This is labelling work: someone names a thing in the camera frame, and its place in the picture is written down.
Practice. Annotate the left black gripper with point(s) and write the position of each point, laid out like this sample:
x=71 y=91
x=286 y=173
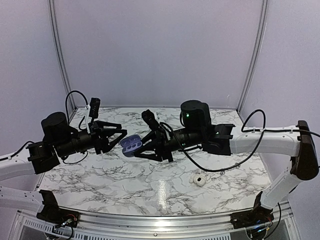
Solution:
x=102 y=144

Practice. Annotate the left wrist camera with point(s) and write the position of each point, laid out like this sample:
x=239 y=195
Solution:
x=94 y=107

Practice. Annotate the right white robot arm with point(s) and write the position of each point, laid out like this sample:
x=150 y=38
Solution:
x=295 y=141

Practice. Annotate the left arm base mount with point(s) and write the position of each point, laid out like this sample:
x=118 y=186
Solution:
x=59 y=216

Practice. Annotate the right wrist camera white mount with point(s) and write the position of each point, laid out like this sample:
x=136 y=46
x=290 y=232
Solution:
x=149 y=118

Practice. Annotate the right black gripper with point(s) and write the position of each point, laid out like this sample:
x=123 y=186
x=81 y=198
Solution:
x=163 y=151

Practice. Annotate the purple earbud charging case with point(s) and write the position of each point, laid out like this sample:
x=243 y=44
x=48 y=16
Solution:
x=130 y=144

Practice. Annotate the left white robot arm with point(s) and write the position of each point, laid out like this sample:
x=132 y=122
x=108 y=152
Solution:
x=59 y=142

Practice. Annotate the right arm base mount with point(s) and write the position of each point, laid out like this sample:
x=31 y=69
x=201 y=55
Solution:
x=248 y=218

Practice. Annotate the white earbud case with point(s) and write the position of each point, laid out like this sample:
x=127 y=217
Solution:
x=197 y=180

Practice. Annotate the front aluminium rail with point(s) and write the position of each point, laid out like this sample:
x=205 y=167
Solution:
x=103 y=226

